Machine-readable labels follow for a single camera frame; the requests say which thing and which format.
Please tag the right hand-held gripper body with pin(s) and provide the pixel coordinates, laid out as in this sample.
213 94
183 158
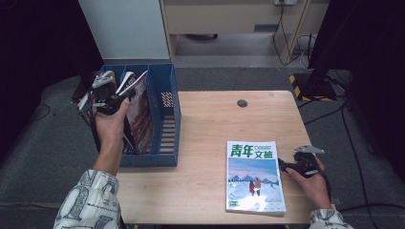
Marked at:
304 165

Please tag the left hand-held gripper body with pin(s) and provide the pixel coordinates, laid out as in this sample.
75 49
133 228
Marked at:
105 95

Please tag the portrait cover magazine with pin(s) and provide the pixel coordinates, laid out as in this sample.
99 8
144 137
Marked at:
84 103

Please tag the red cover magazine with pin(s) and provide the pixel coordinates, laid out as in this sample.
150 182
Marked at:
141 120

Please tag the white snow scene magazine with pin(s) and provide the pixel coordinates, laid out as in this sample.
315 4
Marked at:
254 181

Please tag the blue plastic file rack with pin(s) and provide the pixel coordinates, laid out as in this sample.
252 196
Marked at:
165 127

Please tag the person's right hand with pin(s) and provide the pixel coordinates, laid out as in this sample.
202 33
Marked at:
313 187

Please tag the person's left hand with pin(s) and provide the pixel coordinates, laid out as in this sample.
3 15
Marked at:
111 130

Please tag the black stand base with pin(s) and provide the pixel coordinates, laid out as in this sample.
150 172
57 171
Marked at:
79 92

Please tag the grey tape strip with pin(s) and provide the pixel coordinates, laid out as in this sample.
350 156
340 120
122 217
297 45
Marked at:
336 200

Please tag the white cabinet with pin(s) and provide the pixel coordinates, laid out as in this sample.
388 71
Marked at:
127 28

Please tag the grey table grommet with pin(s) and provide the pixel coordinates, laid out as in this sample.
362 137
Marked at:
242 103

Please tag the black stand with hazard tape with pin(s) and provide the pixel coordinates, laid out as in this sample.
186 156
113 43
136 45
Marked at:
315 87

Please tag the dark curtain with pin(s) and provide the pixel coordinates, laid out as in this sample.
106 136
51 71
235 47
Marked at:
375 47
38 47

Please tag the light wooden desk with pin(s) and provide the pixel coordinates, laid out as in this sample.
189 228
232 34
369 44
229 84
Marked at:
223 17

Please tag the white power strip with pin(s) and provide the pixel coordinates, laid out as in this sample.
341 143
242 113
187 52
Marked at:
285 2

